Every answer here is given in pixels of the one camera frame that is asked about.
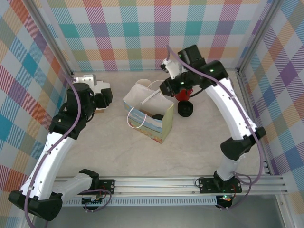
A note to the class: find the white straw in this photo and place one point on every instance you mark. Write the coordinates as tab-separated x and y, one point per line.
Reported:
149	98

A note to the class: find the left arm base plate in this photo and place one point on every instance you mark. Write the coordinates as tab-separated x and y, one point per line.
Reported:
108	186

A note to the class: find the grey metal base panel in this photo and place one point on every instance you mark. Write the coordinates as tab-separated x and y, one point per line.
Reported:
166	218

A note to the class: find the stack of black lids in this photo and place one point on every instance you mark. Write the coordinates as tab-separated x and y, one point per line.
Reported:
185	108

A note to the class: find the right slotted side rail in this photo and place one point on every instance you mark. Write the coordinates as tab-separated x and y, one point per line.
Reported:
266	166

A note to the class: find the red straw bucket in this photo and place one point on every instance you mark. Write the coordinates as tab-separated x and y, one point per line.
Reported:
181	96

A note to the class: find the aluminium frame post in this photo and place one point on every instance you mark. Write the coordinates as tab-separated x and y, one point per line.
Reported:
53	40
257	35

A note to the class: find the black coffee cup lid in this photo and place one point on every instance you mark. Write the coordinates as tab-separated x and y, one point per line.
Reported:
157	117

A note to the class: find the electronics board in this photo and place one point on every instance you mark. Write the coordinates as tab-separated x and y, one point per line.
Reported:
225	199
92	200

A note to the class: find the left electronics board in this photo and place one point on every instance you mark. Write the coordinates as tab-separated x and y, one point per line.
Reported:
92	200

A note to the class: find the right aluminium frame post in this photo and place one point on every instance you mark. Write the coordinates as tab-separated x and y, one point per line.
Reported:
257	35

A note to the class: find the left aluminium frame post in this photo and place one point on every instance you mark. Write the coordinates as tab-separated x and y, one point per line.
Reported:
53	40

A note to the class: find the printed gift bag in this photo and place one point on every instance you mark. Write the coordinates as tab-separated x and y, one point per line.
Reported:
152	128

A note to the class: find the front aluminium rail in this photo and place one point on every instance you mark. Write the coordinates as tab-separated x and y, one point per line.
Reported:
154	185

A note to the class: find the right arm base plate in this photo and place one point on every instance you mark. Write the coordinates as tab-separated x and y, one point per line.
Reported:
206	185

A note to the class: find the right electronics board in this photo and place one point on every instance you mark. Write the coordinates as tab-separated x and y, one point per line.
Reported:
225	199

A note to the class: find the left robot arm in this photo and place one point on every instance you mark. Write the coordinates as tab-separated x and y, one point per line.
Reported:
47	164

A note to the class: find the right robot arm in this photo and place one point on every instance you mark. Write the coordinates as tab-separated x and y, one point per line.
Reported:
232	107

